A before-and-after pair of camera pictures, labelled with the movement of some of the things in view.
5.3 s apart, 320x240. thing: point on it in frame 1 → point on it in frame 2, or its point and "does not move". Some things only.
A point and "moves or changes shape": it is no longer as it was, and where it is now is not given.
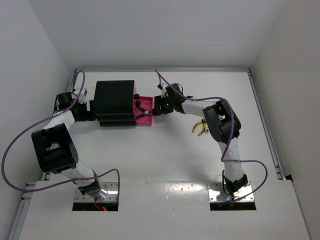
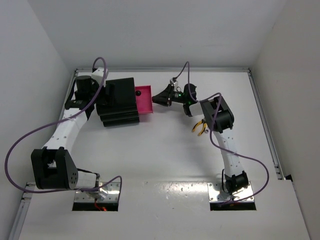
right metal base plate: x=217 y=193 does not move
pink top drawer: x=135 y=94 moves or changes shape
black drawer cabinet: x=114 y=103 does not move
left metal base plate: x=111 y=187 does not move
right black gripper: x=159 y=102 → x=165 y=97
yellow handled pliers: x=199 y=123 does not move
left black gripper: x=88 y=115 → x=106 y=99
